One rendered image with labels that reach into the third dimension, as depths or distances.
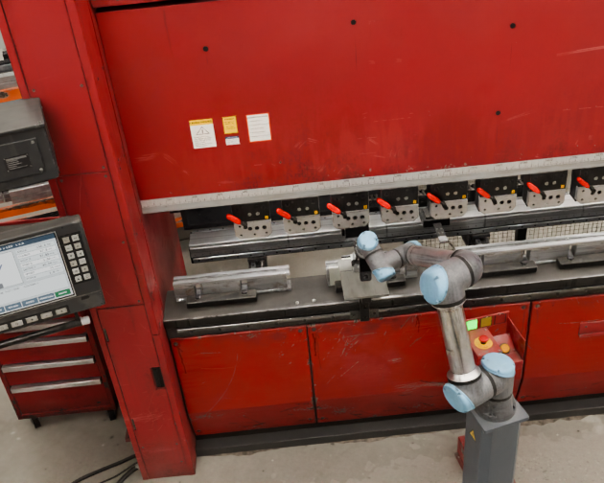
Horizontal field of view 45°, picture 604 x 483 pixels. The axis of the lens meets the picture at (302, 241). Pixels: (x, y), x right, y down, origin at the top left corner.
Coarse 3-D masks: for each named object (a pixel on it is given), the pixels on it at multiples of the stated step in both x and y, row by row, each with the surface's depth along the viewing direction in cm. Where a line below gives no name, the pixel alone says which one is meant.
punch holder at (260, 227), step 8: (232, 208) 294; (240, 208) 294; (248, 208) 294; (256, 208) 294; (264, 208) 295; (240, 216) 296; (248, 216) 296; (256, 216) 296; (264, 216) 297; (240, 224) 298; (248, 224) 298; (256, 224) 298; (264, 224) 298; (240, 232) 300; (248, 232) 300; (256, 232) 300; (264, 232) 301
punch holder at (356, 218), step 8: (360, 192) 293; (336, 200) 295; (344, 200) 295; (352, 200) 295; (360, 200) 295; (368, 200) 296; (344, 208) 297; (352, 208) 297; (360, 208) 297; (368, 208) 298; (336, 216) 298; (352, 216) 299; (360, 216) 301; (368, 216) 299; (336, 224) 301; (344, 224) 301; (352, 224) 301; (360, 224) 301
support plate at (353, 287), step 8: (344, 264) 311; (344, 272) 306; (352, 272) 306; (344, 280) 302; (352, 280) 302; (376, 280) 300; (344, 288) 297; (352, 288) 297; (360, 288) 297; (368, 288) 296; (376, 288) 296; (384, 288) 295; (344, 296) 293; (352, 296) 293; (360, 296) 293; (368, 296) 293; (376, 296) 293
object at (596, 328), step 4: (580, 324) 325; (584, 324) 325; (588, 324) 325; (592, 324) 326; (596, 324) 326; (600, 324) 326; (580, 328) 326; (584, 328) 326; (588, 328) 327; (592, 328) 327; (596, 328) 327; (600, 328) 327; (580, 332) 328; (584, 332) 328; (588, 332) 328; (592, 332) 328; (596, 332) 328; (600, 332) 328; (580, 336) 327; (584, 336) 327
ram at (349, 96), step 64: (192, 0) 251; (256, 0) 249; (320, 0) 250; (384, 0) 252; (448, 0) 253; (512, 0) 254; (576, 0) 256; (128, 64) 258; (192, 64) 260; (256, 64) 261; (320, 64) 263; (384, 64) 264; (448, 64) 266; (512, 64) 267; (576, 64) 269; (128, 128) 272; (320, 128) 277; (384, 128) 279; (448, 128) 280; (512, 128) 282; (576, 128) 284; (192, 192) 289; (320, 192) 292
